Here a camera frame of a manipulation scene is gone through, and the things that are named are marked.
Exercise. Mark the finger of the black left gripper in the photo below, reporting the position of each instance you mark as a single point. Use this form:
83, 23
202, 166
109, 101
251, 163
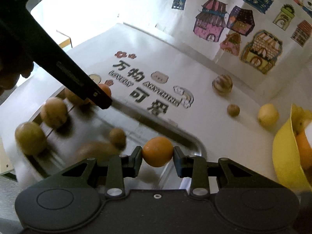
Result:
76, 80

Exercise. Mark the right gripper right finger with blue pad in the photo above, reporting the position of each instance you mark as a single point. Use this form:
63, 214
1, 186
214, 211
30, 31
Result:
195, 168

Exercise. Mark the yellow fruit in bowl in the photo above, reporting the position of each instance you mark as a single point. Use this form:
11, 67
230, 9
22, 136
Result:
301, 125

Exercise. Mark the yellow plastic bowl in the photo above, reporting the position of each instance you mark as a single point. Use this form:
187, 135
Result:
285, 154

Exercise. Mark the brown kiwi fruit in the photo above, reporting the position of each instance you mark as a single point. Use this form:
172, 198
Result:
54, 112
30, 138

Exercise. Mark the yellow lemon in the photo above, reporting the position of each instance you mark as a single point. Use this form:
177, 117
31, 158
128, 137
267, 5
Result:
268, 115

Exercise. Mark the orange fruit in bowl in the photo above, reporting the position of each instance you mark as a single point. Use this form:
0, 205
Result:
304, 149

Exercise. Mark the white foam box yellow tape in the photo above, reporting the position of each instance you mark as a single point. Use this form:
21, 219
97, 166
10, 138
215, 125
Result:
63, 40

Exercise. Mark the dark metal tray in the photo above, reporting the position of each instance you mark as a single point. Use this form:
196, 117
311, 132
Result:
91, 131

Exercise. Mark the small orange tangerine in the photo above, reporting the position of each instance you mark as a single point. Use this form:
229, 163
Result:
158, 151
106, 89

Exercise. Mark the white printed table mat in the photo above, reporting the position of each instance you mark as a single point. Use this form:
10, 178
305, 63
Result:
149, 67

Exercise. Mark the person left hand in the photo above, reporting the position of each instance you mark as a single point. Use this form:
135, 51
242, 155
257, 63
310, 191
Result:
10, 74

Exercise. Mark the house drawings paper poster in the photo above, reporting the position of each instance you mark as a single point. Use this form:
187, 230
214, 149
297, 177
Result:
252, 39

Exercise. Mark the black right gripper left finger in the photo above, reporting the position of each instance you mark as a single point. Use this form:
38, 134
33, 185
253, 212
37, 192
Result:
120, 167

